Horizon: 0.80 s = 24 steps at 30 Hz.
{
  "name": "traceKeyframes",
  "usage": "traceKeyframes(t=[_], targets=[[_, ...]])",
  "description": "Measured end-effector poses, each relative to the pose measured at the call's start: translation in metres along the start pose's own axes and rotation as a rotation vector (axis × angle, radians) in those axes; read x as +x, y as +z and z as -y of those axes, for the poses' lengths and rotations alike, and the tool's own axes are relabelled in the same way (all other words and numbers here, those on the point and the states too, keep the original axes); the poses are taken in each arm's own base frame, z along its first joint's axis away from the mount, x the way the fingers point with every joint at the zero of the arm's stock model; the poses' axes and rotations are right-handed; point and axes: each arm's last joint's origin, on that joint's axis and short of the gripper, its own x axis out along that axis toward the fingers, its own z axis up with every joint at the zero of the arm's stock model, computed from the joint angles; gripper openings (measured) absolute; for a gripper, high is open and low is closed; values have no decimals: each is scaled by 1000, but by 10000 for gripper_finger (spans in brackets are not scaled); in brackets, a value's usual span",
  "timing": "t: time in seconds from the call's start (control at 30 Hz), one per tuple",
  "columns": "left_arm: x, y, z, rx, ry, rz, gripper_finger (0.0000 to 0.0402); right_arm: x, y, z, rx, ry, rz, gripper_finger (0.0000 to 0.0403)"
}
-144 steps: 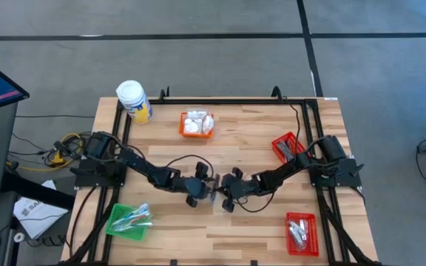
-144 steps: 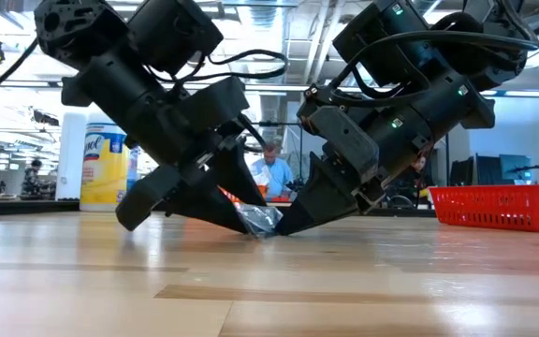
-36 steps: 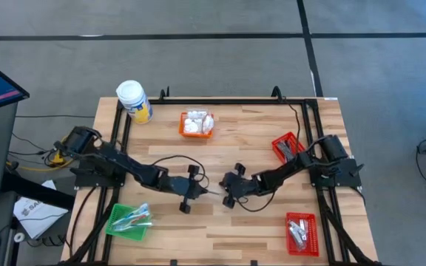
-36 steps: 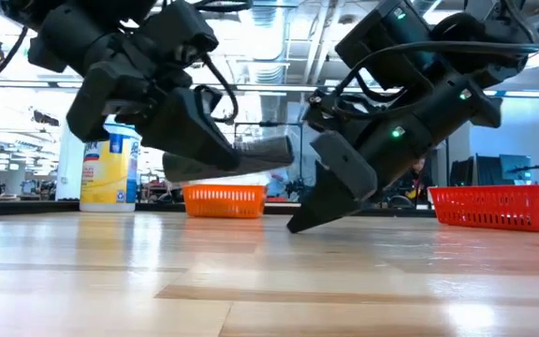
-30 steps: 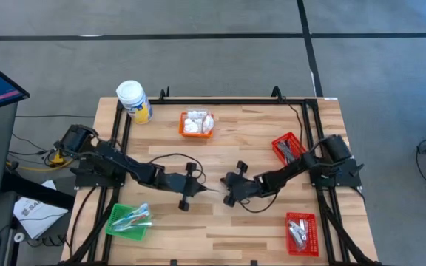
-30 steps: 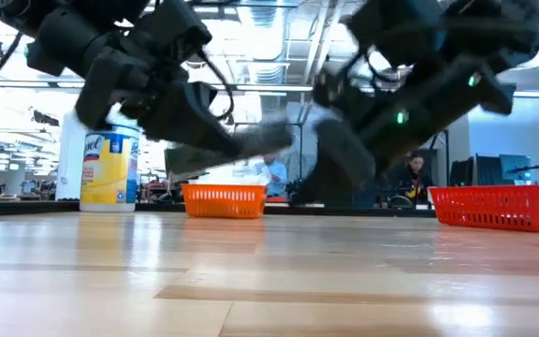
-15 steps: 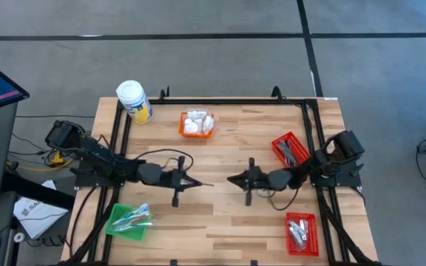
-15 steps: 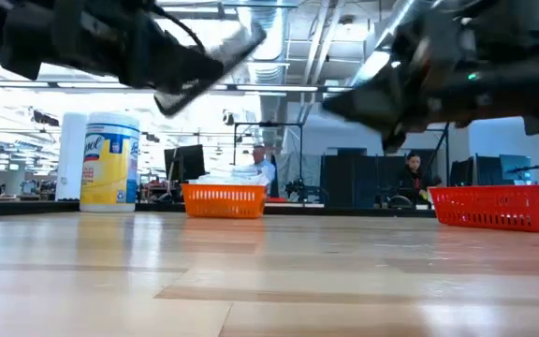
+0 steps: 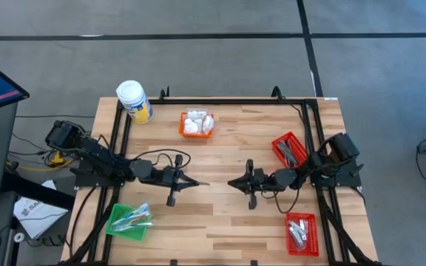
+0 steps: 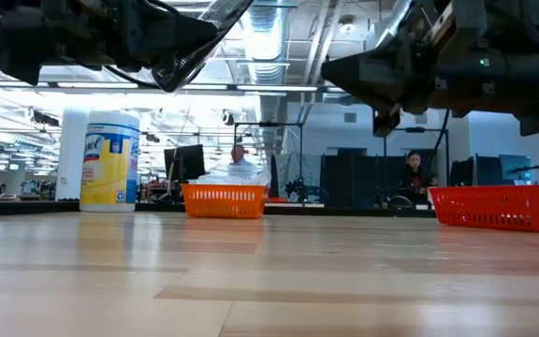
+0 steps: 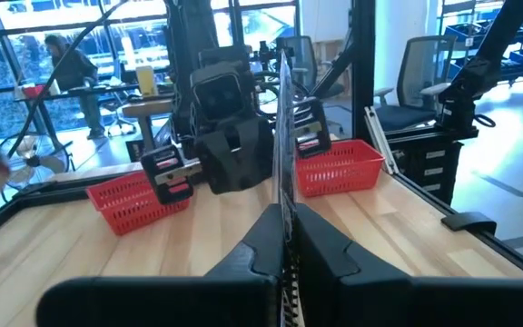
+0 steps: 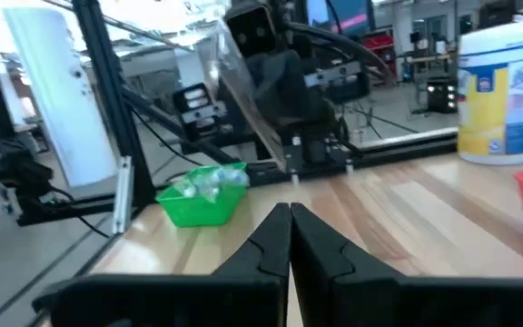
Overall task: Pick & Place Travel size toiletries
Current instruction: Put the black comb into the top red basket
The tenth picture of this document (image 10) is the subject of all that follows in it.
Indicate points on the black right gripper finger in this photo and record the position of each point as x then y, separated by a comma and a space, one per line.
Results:
372, 68
377, 96

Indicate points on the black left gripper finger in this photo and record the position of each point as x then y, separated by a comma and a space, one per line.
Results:
187, 46
192, 28

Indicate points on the clear bag of cotton swabs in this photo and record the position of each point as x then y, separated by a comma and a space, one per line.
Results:
232, 178

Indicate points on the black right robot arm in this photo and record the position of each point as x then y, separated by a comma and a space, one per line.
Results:
508, 79

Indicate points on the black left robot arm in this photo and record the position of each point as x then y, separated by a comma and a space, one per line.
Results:
7, 37

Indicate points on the round ceiling sensor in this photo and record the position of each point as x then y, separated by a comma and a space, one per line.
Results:
346, 25

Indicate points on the overhead LED light bar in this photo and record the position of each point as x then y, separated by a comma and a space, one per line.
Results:
251, 87

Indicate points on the black partition panel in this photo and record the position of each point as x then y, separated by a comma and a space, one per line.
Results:
349, 180

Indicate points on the person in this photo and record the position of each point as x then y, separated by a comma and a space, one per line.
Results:
239, 163
414, 177

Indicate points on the grey fabric sheet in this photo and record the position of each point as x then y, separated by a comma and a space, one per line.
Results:
293, 168

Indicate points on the black computer monitor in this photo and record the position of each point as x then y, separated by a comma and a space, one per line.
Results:
185, 161

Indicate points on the Lysol wipes canister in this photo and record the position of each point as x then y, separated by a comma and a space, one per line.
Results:
108, 159

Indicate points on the white column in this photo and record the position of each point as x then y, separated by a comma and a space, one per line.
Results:
70, 159

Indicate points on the grey computer monitor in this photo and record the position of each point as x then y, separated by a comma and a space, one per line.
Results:
515, 168

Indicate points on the orange plastic basket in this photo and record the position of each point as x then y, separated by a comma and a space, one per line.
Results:
222, 201

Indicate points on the red plastic basket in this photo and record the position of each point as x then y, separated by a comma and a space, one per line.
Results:
494, 208

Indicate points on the silver ceiling air duct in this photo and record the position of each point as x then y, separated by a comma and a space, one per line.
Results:
393, 21
269, 47

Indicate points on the black metal frame stand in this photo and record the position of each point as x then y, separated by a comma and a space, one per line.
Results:
414, 129
269, 124

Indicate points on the black aluminium table frame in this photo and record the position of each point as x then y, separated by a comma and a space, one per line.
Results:
344, 210

